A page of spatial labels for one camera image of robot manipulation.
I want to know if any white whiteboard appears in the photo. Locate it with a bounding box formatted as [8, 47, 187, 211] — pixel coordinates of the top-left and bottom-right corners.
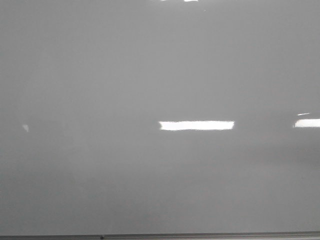
[0, 0, 320, 235]

